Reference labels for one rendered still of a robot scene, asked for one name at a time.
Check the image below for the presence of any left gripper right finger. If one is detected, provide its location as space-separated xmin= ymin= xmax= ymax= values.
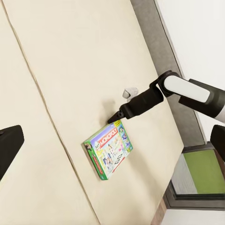
xmin=210 ymin=124 xmax=225 ymax=162

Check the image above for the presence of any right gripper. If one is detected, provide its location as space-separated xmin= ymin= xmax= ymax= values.
xmin=108 ymin=93 xmax=152 ymax=124

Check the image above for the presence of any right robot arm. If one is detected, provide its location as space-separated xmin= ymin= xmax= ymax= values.
xmin=108 ymin=70 xmax=225 ymax=124

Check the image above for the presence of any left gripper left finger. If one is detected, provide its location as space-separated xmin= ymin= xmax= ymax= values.
xmin=0 ymin=125 xmax=24 ymax=181

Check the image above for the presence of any board game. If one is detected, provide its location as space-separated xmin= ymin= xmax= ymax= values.
xmin=84 ymin=120 xmax=133 ymax=180

